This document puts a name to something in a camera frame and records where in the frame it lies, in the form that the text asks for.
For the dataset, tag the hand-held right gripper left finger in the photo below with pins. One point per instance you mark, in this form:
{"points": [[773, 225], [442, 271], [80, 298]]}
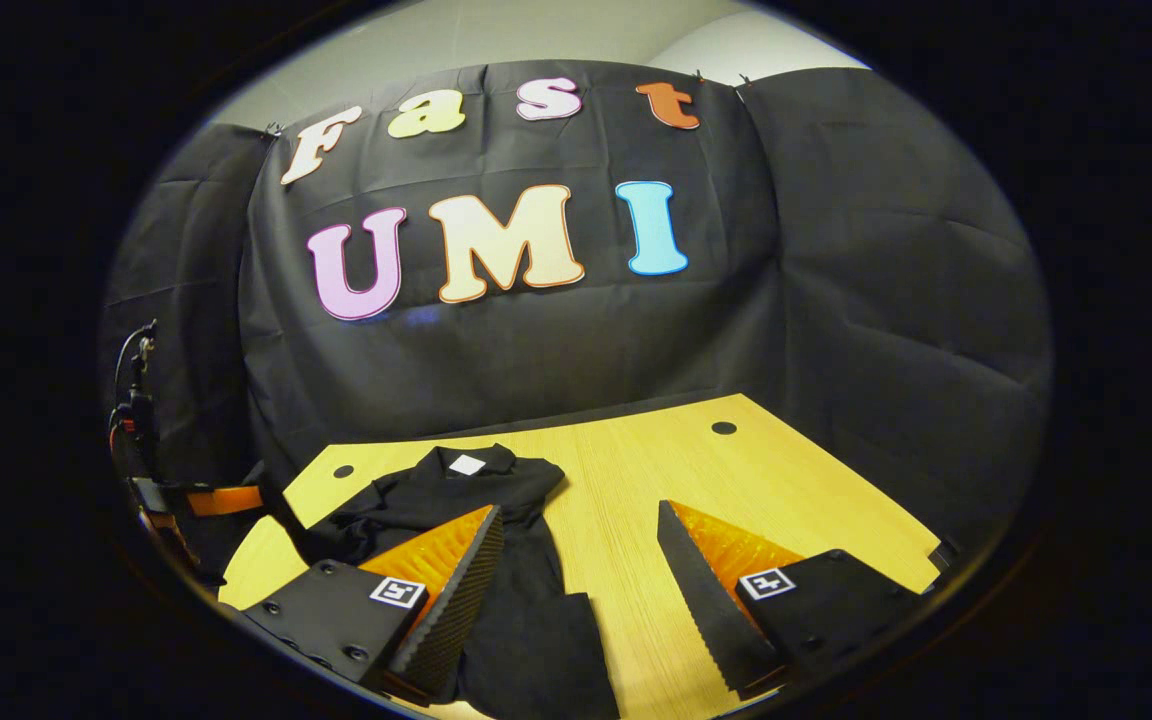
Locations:
{"points": [[456, 620]]}

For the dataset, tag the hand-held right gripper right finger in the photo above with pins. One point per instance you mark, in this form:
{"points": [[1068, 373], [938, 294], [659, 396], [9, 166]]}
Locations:
{"points": [[706, 610]]}

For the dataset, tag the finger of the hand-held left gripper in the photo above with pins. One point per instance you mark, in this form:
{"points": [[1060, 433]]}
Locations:
{"points": [[226, 500]]}

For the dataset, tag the black coat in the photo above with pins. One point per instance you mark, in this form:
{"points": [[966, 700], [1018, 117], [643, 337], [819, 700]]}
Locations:
{"points": [[526, 620]]}

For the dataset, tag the black table edge clamp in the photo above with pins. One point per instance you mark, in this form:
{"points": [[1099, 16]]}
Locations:
{"points": [[946, 556]]}

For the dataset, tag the black backdrop cloth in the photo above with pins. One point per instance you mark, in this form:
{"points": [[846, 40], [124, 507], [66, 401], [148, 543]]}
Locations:
{"points": [[586, 340]]}

